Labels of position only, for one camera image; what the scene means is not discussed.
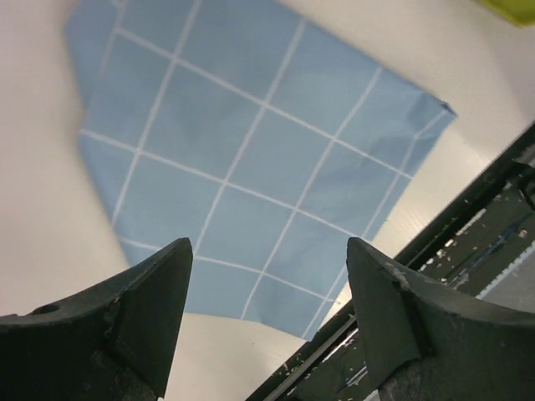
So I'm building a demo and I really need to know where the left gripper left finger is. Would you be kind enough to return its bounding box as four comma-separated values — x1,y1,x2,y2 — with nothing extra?
1,238,193,400

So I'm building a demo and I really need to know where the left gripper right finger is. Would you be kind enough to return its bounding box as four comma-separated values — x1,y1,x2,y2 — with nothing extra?
347,238,534,400

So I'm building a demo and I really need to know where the blue checkered cloth napkin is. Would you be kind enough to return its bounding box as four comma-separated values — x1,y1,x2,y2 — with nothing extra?
65,1,456,340

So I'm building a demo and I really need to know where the green polka dot plate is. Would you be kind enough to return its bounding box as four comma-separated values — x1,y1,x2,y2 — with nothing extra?
480,0,535,28

